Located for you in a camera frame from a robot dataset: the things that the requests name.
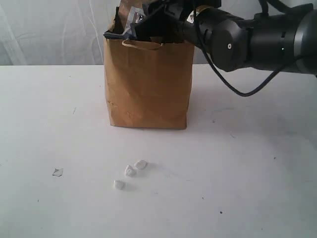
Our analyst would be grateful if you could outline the white scrap front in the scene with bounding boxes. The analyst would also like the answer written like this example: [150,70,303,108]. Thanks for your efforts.
[113,180,125,190]

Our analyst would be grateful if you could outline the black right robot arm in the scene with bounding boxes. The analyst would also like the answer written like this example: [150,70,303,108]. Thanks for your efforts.
[131,0,317,74]

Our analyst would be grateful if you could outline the long dark noodle package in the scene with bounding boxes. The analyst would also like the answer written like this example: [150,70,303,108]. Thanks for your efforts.
[104,22,137,40]

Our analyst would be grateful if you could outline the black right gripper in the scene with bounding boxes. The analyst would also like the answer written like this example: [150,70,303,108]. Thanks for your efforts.
[131,0,221,44]

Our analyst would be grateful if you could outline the white scrap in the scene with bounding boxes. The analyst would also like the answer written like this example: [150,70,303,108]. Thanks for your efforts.
[134,160,148,170]
[113,180,125,190]
[124,165,137,177]

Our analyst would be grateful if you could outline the brown kraft stand-up pouch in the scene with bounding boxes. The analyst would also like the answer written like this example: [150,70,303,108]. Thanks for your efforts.
[118,0,151,34]

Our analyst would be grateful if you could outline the white backdrop curtain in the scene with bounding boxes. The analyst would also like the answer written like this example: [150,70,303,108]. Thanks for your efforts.
[0,0,317,66]

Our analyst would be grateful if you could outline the brown paper bag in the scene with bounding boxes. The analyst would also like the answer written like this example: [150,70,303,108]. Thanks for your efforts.
[104,39,194,129]

